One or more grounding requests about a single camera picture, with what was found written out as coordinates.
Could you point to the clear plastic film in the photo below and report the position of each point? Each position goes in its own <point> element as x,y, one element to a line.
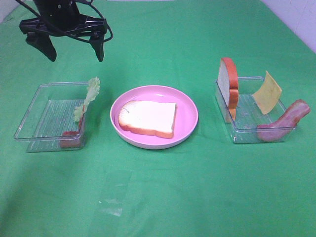
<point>113,193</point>

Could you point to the upright bread slice right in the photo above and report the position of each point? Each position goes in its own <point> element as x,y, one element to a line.
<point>228,85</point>

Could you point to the green lettuce leaf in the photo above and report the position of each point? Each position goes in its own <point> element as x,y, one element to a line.
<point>92,92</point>

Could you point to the toast bread slice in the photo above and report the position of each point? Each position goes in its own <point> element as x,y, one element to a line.
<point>148,118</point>

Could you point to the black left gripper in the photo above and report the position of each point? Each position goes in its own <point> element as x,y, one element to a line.
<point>62,18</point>

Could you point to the yellow cheese slice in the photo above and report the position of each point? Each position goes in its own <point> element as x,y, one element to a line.
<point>267,96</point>

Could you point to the pink plate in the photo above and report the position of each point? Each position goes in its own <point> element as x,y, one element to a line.
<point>185,121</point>

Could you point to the bacon strip tray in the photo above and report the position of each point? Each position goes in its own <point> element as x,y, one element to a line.
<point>75,139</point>
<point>281,123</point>

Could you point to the clear plastic tray right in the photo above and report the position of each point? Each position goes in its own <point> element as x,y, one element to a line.
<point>243,129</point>

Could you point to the clear plastic tray left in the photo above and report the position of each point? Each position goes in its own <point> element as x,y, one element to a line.
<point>49,114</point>

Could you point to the clear plastic tray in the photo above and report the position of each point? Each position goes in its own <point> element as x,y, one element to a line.
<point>243,129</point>
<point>49,114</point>

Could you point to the green tablecloth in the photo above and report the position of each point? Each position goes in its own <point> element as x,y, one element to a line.
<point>205,187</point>

